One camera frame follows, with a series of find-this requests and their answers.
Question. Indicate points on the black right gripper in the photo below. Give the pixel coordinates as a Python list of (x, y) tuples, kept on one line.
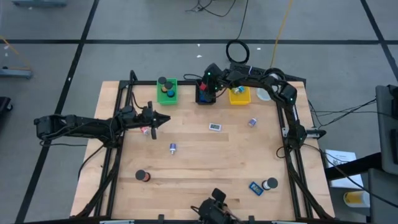
[(214, 76)]

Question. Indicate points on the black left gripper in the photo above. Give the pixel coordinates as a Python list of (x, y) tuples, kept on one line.
[(146, 119)]

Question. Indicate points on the green white charger plug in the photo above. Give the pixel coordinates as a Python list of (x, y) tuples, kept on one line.
[(235, 90)]

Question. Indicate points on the white cylindrical container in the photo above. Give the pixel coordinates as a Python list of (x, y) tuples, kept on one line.
[(172, 147)]

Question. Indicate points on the orange sand hourglass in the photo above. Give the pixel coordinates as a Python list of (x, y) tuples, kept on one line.
[(162, 80)]

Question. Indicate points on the white digital display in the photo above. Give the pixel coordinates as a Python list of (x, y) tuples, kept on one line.
[(214, 126)]

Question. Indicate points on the red sand hourglass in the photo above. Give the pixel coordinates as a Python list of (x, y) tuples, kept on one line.
[(140, 175)]

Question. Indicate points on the white sand hourglass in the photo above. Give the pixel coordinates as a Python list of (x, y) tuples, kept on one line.
[(272, 183)]

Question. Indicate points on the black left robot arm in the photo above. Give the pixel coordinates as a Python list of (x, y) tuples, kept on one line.
[(81, 127)]

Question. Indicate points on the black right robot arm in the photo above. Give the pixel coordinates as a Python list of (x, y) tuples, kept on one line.
[(292, 115)]

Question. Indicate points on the black plastic basket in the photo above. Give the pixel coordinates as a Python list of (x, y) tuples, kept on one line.
[(205, 103)]

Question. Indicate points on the green plastic basket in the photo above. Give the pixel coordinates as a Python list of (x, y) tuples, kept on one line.
[(161, 100)]

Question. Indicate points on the yellow plastic basket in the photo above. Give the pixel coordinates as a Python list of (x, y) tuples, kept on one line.
[(239, 100)]

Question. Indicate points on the white paper sheet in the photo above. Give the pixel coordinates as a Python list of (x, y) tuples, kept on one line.
[(342, 157)]

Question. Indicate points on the grey equipment base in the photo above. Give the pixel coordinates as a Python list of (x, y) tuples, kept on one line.
[(15, 73)]

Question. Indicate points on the black caster object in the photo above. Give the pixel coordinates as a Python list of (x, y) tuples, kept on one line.
[(4, 104)]

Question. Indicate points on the black desk bar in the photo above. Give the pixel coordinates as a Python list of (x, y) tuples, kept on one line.
[(354, 166)]

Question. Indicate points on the grey flat equipment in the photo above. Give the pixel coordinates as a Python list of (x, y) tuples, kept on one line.
[(37, 3)]

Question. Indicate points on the grey cabinet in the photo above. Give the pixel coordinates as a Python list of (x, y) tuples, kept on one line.
[(387, 130)]

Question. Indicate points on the yellow bottle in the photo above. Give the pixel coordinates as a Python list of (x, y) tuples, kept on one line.
[(356, 199)]

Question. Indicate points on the grey box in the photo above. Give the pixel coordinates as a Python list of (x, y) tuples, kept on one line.
[(384, 186)]

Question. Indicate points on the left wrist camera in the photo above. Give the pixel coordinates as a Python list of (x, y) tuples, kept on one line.
[(129, 111)]

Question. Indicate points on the black aluminium table frame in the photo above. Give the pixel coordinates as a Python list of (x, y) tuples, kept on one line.
[(146, 82)]

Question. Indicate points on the silver mounting bracket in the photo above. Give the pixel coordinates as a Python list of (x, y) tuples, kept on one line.
[(285, 132)]

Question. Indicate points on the silver black base bracket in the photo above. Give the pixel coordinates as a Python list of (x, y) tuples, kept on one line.
[(314, 133)]

